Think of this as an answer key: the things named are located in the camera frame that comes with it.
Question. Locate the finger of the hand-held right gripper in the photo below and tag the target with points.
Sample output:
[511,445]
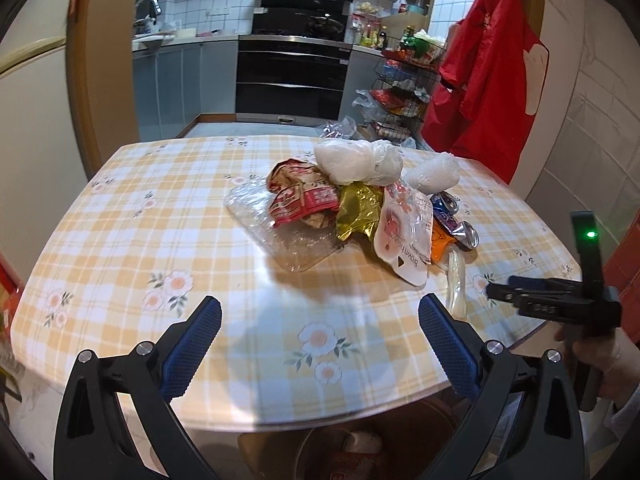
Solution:
[550,284]
[547,306]

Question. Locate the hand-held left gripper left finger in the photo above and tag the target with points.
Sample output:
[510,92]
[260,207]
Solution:
[192,347]

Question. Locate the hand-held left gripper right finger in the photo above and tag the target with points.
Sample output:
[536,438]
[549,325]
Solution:
[447,347]

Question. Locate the brown round bin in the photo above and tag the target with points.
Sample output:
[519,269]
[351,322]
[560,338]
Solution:
[400,435]

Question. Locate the orange snack packet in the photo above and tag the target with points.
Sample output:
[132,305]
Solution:
[441,242]

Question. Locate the white pouch with red print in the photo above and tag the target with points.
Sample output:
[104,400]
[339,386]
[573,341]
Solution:
[400,240]

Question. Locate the translucent plastic bag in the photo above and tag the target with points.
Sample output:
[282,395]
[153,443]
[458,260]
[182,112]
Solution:
[432,172]

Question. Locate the gold foil wrapper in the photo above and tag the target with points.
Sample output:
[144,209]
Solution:
[357,210]

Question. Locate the red snack wrapper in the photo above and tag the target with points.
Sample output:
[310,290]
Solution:
[305,202]

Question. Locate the clear knotted plastic bag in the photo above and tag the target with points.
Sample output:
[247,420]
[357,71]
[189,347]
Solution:
[386,160]

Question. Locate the white knotted plastic bag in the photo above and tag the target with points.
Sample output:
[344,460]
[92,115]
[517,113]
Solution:
[342,160]

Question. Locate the person's right forearm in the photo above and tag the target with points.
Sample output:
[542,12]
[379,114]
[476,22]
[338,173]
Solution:
[627,410]

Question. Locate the person's right hand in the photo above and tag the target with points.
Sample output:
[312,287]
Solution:
[617,360]

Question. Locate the yellow plaid floral tablecloth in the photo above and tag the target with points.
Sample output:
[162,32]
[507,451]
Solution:
[150,230]

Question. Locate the brown cardboard piece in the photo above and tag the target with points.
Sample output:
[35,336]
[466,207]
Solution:
[265,455]

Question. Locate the red packaging on floor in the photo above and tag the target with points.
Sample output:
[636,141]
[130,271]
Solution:
[7,310]

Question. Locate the red hanging apron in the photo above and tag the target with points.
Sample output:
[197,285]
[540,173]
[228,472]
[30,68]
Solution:
[492,70]

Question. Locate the clear plastic bags on floor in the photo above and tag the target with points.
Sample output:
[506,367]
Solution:
[350,127]

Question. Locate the beige refrigerator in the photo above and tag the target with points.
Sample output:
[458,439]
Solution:
[35,150]

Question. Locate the grey kitchen cabinets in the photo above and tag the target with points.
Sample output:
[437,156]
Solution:
[185,90]

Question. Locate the green glass bottle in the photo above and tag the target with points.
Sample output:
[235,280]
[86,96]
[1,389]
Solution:
[409,40]

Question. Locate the black built-in oven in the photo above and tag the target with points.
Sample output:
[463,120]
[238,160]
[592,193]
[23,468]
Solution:
[292,75]

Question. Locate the row of seasoning bottles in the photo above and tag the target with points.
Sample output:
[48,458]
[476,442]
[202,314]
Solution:
[370,32]

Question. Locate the chrome kitchen faucet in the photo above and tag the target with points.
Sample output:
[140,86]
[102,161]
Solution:
[150,7]

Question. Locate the black range hood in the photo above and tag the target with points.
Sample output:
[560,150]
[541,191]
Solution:
[300,10]

